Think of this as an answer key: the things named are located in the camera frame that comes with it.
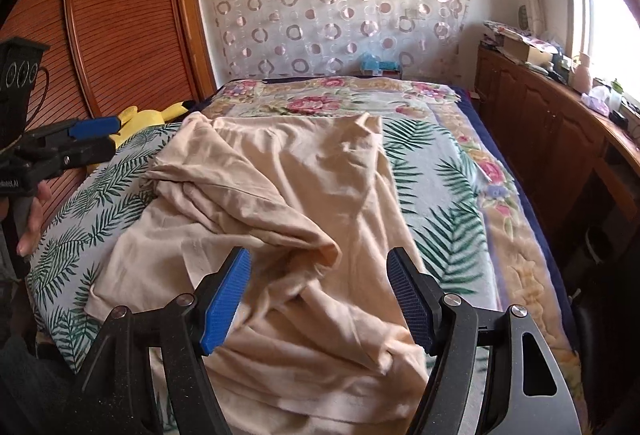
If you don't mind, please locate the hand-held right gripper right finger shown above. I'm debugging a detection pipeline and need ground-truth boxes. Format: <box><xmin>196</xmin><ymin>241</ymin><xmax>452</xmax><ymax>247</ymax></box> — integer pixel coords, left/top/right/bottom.
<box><xmin>387</xmin><ymin>246</ymin><xmax>583</xmax><ymax>435</ymax></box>

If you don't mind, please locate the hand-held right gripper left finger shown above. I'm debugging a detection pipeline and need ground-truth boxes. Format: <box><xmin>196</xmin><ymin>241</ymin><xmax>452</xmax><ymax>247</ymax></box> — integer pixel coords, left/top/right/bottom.
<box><xmin>75</xmin><ymin>245</ymin><xmax>252</xmax><ymax>435</ymax></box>

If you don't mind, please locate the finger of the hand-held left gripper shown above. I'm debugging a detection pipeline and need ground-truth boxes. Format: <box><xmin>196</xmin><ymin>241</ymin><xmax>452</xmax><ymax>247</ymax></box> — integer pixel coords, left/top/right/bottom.
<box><xmin>15</xmin><ymin>135</ymin><xmax>117</xmax><ymax>178</ymax></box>
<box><xmin>25</xmin><ymin>115</ymin><xmax>122</xmax><ymax>148</ymax></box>

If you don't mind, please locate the beige t-shirt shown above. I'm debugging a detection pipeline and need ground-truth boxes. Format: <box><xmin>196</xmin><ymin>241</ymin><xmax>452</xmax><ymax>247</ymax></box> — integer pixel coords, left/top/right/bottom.
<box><xmin>85</xmin><ymin>112</ymin><xmax>431</xmax><ymax>435</ymax></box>

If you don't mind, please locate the person's left hand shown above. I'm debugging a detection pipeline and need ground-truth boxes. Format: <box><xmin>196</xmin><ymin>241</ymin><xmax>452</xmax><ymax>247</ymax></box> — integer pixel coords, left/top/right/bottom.
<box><xmin>16</xmin><ymin>180</ymin><xmax>52</xmax><ymax>258</ymax></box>

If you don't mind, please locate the yellow plush toy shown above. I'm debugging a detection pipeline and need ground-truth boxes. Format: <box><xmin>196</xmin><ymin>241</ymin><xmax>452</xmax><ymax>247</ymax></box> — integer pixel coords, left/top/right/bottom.
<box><xmin>107</xmin><ymin>100</ymin><xmax>193</xmax><ymax>151</ymax></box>

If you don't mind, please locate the leaf print bed sheet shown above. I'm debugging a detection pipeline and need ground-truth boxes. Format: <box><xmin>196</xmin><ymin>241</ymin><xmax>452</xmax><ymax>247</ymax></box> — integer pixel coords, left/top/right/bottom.
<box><xmin>25</xmin><ymin>118</ymin><xmax>501</xmax><ymax>435</ymax></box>

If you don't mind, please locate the wooden wardrobe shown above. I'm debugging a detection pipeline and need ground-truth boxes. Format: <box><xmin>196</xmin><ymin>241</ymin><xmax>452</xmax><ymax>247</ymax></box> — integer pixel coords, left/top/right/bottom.
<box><xmin>0</xmin><ymin>0</ymin><xmax>218</xmax><ymax>226</ymax></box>

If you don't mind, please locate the navy blue bed sheet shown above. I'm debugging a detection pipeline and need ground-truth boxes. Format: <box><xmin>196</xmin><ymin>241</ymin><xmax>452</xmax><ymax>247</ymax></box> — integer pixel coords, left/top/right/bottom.
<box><xmin>450</xmin><ymin>85</ymin><xmax>581</xmax><ymax>346</ymax></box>

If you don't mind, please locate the dark waste bin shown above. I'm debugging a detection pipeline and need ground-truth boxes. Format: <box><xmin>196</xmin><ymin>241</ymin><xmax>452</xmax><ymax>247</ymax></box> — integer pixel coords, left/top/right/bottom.
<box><xmin>585</xmin><ymin>227</ymin><xmax>608</xmax><ymax>261</ymax></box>

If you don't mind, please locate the wooden cabinet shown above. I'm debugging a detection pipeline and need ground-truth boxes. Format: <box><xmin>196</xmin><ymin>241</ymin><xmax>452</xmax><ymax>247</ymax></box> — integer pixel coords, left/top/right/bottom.
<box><xmin>472</xmin><ymin>42</ymin><xmax>640</xmax><ymax>266</ymax></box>

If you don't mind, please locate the floral blanket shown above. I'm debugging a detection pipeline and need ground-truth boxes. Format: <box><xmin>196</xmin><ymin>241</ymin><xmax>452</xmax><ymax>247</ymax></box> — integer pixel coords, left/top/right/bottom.
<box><xmin>202</xmin><ymin>75</ymin><xmax>586</xmax><ymax>416</ymax></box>

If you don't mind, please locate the blue toy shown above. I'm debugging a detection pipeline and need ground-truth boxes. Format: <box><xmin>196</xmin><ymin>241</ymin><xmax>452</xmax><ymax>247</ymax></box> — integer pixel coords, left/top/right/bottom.
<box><xmin>360</xmin><ymin>52</ymin><xmax>403</xmax><ymax>76</ymax></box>

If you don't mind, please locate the purple tissue pack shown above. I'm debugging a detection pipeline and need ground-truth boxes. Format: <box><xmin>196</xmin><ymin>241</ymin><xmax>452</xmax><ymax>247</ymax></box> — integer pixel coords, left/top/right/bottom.
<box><xmin>580</xmin><ymin>92</ymin><xmax>611</xmax><ymax>116</ymax></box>

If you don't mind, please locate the cardboard box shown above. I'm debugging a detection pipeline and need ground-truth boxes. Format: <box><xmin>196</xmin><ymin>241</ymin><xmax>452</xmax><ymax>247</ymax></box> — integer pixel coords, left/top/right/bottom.
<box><xmin>502</xmin><ymin>35</ymin><xmax>556</xmax><ymax>63</ymax></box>

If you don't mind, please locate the pink bottle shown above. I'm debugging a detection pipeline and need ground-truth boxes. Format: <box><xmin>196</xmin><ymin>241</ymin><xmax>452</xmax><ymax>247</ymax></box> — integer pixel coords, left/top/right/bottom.
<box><xmin>572</xmin><ymin>54</ymin><xmax>593</xmax><ymax>93</ymax></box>

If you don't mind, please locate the window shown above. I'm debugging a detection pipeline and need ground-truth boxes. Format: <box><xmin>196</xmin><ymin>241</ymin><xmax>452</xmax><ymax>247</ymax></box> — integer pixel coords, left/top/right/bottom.
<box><xmin>560</xmin><ymin>0</ymin><xmax>640</xmax><ymax>86</ymax></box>

